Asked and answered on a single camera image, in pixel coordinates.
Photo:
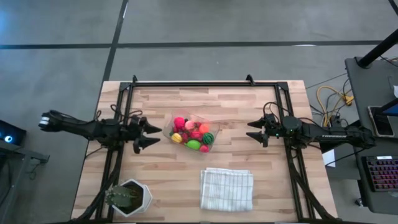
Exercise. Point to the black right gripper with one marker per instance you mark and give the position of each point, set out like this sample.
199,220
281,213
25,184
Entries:
272,129

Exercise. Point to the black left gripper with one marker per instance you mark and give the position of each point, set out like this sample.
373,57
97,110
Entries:
138,132

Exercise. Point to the small toy strawberry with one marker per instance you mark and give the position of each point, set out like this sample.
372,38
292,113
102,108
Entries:
174,128

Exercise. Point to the yellow toy lemon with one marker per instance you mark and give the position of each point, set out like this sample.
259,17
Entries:
176,137

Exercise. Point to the large toy strawberry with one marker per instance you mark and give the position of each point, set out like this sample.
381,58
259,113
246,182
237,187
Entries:
185,137

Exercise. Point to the clear plastic tupperware container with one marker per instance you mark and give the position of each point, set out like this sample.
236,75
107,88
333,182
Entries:
213,127

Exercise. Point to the green toy lime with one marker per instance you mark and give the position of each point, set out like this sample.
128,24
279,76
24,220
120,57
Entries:
193,144

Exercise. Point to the red toy bell pepper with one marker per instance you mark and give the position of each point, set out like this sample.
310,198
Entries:
196,135

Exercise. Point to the striped toy watermelon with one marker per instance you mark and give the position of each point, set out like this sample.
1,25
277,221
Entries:
208,138

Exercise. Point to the toy orange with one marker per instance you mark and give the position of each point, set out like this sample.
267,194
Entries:
203,128

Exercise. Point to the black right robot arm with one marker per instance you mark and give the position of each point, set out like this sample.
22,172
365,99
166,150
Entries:
326,133

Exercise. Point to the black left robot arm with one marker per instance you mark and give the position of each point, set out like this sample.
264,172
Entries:
81,130

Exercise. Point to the potted cactus in white pot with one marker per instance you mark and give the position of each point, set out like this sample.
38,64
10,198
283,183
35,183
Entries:
146,199

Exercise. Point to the white waffle dish towel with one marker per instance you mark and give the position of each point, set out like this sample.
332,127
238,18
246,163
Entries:
227,189

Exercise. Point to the green cactus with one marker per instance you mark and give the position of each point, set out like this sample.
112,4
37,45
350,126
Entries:
119,197

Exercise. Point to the white paper sheet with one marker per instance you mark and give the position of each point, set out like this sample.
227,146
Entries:
329,158

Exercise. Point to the dark grey side desk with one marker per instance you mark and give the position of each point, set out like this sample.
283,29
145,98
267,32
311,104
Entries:
360,186

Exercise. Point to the black tablet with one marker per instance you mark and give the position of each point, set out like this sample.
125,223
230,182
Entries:
381,123

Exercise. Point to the grey metal stand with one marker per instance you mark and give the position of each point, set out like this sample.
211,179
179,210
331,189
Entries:
18,155

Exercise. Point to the backlit keyboard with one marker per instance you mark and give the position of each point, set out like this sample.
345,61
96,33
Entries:
384,174

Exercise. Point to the black box with blue light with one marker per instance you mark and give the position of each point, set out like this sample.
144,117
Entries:
12,132

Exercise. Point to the black pole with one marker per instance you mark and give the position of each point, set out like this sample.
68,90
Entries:
376,49

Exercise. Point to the black aluminium table frame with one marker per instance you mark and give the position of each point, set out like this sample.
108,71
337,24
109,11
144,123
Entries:
202,84

